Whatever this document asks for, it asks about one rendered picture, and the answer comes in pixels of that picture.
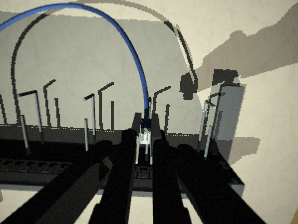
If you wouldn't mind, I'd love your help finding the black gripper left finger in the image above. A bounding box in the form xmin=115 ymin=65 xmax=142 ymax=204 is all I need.
xmin=0 ymin=112 xmax=142 ymax=224

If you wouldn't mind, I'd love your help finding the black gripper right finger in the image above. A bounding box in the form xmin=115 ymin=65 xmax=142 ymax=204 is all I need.
xmin=150 ymin=113 xmax=266 ymax=224

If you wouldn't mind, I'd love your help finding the blue patch cord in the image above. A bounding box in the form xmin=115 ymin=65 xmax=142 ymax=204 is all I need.
xmin=0 ymin=3 xmax=149 ymax=120

